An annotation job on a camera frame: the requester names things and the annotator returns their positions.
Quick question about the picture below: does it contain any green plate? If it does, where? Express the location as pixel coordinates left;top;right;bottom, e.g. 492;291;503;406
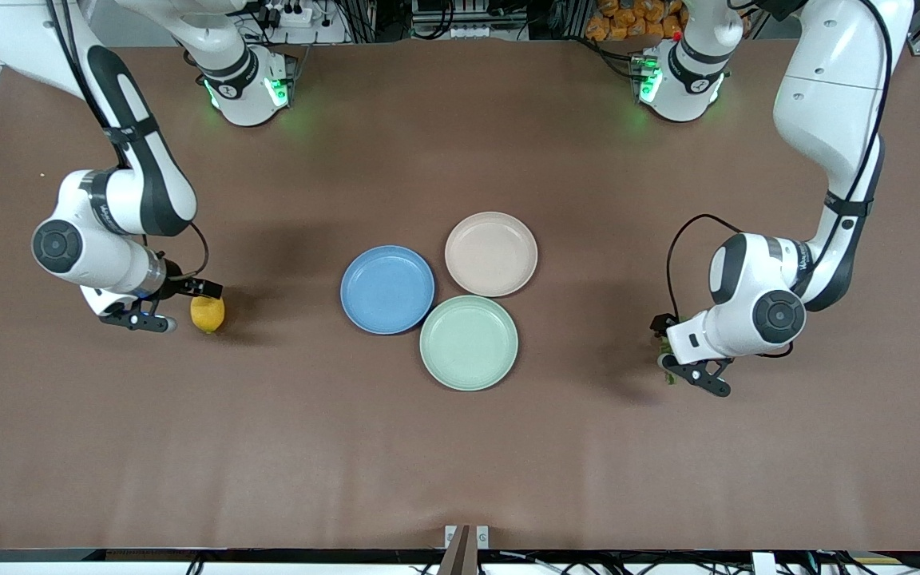
418;295;520;392

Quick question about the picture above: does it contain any white power strip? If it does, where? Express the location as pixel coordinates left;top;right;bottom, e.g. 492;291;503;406
262;2;315;30

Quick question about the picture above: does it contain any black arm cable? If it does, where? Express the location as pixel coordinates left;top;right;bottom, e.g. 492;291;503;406
664;0;897;322
45;0;212;280

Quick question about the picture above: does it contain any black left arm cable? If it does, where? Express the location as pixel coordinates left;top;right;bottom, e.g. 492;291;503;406
664;0;897;322

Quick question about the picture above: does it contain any pink plate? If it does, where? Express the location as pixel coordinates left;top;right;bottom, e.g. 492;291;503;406
444;211;539;299

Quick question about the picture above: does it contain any green lettuce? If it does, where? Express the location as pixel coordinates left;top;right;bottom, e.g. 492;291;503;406
655;334;679;387

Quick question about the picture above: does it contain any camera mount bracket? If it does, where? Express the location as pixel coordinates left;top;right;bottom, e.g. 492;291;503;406
436;524;491;575

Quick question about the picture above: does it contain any blue plate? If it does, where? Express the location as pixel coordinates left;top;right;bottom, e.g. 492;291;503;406
340;244;436;335

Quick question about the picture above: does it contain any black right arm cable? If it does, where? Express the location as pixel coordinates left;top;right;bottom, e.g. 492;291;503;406
45;0;212;280

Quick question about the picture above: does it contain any yellow lemon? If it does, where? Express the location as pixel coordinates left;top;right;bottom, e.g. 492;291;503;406
190;295;226;335

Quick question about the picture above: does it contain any orange fruit bag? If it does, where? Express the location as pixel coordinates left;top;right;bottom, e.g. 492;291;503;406
585;0;686;42

